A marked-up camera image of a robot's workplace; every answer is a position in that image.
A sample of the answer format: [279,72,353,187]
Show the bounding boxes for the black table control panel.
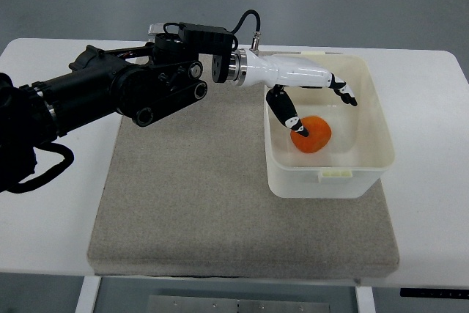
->
[399,288,469,300]

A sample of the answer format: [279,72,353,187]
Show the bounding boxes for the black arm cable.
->
[229,10,263,54]

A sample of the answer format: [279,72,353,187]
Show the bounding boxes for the small clear plastic object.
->
[147,23,164,36]

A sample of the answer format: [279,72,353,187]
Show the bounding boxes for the translucent white plastic box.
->
[263,51,396,199]

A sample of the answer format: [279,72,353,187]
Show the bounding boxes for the white table leg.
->
[355,286,376,313]
[75,276,101,313]

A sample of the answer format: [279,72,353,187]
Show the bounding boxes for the white table leg right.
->
[355,286,376,313]

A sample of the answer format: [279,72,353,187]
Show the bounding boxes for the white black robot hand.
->
[227,49,358,137]

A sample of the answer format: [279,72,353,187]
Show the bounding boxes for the grey felt mat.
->
[86,50,401,279]

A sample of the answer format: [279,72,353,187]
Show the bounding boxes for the orange fruit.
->
[290,116,332,153]

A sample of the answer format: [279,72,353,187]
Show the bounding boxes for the white table leg left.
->
[75,276,101,313]

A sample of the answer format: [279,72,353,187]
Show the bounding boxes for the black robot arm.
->
[1,23,238,194]

